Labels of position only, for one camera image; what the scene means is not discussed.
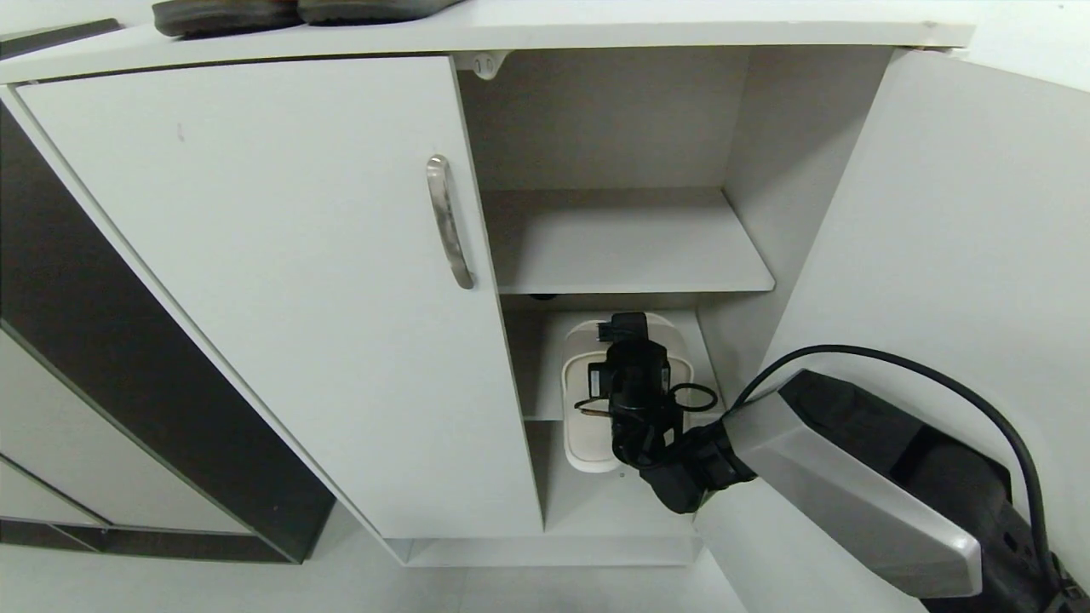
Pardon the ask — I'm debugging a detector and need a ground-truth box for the white slipper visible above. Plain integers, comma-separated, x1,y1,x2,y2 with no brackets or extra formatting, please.
559,312,695,474

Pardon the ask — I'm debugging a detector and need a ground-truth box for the thin black cable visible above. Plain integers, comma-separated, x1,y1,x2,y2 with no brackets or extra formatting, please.
669,382,720,415

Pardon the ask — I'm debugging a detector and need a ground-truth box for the dark slipper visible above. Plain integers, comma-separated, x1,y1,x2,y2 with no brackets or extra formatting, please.
297,0,465,25
152,0,304,38

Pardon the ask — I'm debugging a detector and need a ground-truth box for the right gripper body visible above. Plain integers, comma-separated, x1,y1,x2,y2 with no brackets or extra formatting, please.
587,341,685,467

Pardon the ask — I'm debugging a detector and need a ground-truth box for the white cabinet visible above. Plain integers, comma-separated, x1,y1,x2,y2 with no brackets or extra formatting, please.
0,0,976,569

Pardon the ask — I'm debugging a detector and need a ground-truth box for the plain white cabinet door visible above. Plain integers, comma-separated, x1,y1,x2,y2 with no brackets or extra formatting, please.
694,47,1090,613

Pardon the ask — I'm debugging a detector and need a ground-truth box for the white cabinet door with handle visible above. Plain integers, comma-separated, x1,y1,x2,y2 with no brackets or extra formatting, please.
15,55,546,540

